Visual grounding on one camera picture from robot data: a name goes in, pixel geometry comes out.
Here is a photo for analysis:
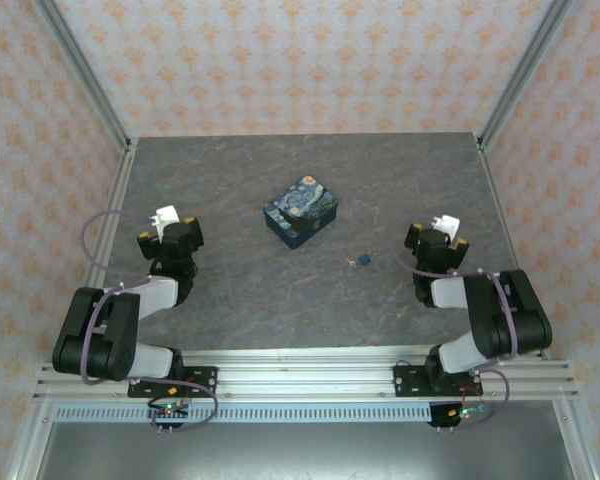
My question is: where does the starry night tin box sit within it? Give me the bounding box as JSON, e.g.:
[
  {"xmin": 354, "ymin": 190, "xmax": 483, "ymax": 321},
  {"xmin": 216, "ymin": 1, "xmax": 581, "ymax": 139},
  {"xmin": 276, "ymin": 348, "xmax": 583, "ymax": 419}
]
[{"xmin": 262, "ymin": 174, "xmax": 340, "ymax": 251}]

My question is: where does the wide aluminium mounting beam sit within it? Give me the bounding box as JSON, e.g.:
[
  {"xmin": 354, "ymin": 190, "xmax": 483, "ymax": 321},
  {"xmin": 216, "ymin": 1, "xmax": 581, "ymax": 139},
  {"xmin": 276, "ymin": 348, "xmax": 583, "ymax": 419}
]
[{"xmin": 33, "ymin": 360, "xmax": 580, "ymax": 404}]

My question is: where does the grey metal sheet panel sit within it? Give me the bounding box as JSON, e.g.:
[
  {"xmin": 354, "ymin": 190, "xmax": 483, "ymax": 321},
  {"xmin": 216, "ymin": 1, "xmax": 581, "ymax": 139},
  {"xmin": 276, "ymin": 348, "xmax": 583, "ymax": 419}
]
[{"xmin": 33, "ymin": 422, "xmax": 576, "ymax": 480}]

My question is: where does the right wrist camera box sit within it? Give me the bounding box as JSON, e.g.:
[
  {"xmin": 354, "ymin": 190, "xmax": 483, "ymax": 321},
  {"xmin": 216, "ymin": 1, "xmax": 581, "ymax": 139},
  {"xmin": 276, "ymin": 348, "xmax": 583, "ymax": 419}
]
[{"xmin": 431, "ymin": 214, "xmax": 462, "ymax": 236}]

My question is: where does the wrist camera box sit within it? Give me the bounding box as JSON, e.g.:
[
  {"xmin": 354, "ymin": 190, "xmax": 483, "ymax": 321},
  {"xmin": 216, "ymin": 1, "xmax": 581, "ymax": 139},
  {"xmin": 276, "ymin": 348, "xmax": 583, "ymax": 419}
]
[
  {"xmin": 149, "ymin": 203, "xmax": 182, "ymax": 229},
  {"xmin": 431, "ymin": 214, "xmax": 462, "ymax": 236}
]

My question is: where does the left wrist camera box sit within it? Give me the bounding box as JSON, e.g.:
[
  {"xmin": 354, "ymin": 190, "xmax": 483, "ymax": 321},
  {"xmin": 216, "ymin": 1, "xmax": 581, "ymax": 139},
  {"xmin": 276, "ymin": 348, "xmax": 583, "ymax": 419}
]
[{"xmin": 149, "ymin": 203, "xmax": 182, "ymax": 229}]

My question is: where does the aluminium table side rail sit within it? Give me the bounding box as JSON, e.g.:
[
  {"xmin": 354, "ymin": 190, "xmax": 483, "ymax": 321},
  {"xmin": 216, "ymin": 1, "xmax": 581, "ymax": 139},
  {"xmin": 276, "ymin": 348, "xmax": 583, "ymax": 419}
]
[
  {"xmin": 82, "ymin": 138, "xmax": 140, "ymax": 301},
  {"xmin": 474, "ymin": 133, "xmax": 554, "ymax": 360}
]

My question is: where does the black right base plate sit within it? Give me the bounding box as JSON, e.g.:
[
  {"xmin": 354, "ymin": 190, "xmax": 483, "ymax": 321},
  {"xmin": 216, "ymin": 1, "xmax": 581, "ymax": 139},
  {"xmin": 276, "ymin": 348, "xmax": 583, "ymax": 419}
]
[{"xmin": 393, "ymin": 363, "xmax": 484, "ymax": 400}]

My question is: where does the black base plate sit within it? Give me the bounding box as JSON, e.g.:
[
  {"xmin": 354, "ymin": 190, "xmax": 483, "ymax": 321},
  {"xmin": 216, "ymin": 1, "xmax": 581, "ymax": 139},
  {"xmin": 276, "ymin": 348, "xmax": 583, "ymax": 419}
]
[
  {"xmin": 393, "ymin": 363, "xmax": 484, "ymax": 400},
  {"xmin": 128, "ymin": 366, "xmax": 219, "ymax": 399}
]

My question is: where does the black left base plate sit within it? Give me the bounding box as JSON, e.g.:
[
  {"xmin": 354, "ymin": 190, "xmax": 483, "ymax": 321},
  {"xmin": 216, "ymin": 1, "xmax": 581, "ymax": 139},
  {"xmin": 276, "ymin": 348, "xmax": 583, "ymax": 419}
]
[{"xmin": 128, "ymin": 366, "xmax": 219, "ymax": 399}]

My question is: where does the aluminium table edge rail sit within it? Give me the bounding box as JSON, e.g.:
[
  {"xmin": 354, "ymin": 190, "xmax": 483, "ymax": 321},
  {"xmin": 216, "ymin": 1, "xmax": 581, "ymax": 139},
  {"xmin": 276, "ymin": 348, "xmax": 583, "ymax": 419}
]
[{"xmin": 179, "ymin": 348, "xmax": 551, "ymax": 364}]

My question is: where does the aluminium frame post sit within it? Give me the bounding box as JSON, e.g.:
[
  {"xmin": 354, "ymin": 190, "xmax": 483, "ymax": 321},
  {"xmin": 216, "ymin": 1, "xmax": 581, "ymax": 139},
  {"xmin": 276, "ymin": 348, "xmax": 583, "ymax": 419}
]
[
  {"xmin": 32, "ymin": 0, "xmax": 134, "ymax": 151},
  {"xmin": 477, "ymin": 0, "xmax": 576, "ymax": 151}
]

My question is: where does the grey slotted cable duct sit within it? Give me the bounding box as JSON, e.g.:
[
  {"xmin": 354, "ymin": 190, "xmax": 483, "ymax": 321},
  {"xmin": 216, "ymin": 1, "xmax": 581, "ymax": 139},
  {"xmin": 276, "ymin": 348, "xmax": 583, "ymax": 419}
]
[{"xmin": 53, "ymin": 403, "xmax": 434, "ymax": 425}]

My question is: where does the aluminium lower frame strut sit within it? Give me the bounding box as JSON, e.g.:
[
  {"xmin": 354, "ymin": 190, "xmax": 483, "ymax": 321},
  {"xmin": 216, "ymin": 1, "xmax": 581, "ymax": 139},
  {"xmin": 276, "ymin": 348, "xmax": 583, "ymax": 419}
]
[
  {"xmin": 4, "ymin": 399, "xmax": 56, "ymax": 480},
  {"xmin": 552, "ymin": 399, "xmax": 596, "ymax": 480}
]

